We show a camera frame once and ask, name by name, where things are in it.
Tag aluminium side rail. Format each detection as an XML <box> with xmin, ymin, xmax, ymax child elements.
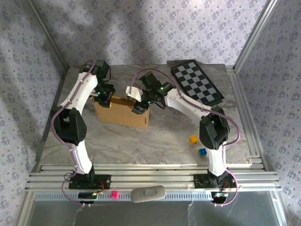
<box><xmin>225</xmin><ymin>65</ymin><xmax>269</xmax><ymax>171</ymax></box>

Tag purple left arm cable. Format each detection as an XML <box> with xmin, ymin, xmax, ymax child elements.
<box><xmin>51</xmin><ymin>59</ymin><xmax>105</xmax><ymax>208</ymax></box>

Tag brown cardboard paper box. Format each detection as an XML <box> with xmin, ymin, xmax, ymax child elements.
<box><xmin>93</xmin><ymin>93</ymin><xmax>151</xmax><ymax>129</ymax></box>

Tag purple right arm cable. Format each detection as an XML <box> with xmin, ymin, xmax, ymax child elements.
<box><xmin>130</xmin><ymin>68</ymin><xmax>242</xmax><ymax>208</ymax></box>

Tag grey oval stone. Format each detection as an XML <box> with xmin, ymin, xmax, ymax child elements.
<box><xmin>130</xmin><ymin>185</ymin><xmax>166</xmax><ymax>203</ymax></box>

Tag black and grey chessboard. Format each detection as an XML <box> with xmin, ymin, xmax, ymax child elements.
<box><xmin>166</xmin><ymin>59</ymin><xmax>224</xmax><ymax>106</ymax></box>

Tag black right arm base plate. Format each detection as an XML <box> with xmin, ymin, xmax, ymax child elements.
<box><xmin>194</xmin><ymin>174</ymin><xmax>237</xmax><ymax>189</ymax></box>

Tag grey slotted cable duct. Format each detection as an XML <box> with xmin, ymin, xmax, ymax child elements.
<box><xmin>32</xmin><ymin>191</ymin><xmax>280</xmax><ymax>202</ymax></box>

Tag aluminium mounting rails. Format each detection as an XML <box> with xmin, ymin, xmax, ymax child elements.
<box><xmin>24</xmin><ymin>163</ymin><xmax>283</xmax><ymax>191</ymax></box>

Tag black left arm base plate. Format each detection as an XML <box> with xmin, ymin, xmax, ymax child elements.
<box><xmin>68</xmin><ymin>174</ymin><xmax>111</xmax><ymax>190</ymax></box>

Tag aluminium frame post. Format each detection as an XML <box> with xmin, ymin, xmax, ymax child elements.
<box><xmin>232</xmin><ymin>0</ymin><xmax>280</xmax><ymax>73</ymax></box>
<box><xmin>23</xmin><ymin>0</ymin><xmax>71</xmax><ymax>71</ymax></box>

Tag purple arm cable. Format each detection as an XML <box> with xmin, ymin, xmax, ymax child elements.
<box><xmin>51</xmin><ymin>59</ymin><xmax>105</xmax><ymax>208</ymax></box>
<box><xmin>130</xmin><ymin>68</ymin><xmax>242</xmax><ymax>208</ymax></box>

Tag grey metal sheet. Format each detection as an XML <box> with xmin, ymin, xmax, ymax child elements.
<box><xmin>30</xmin><ymin>200</ymin><xmax>283</xmax><ymax>226</ymax></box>

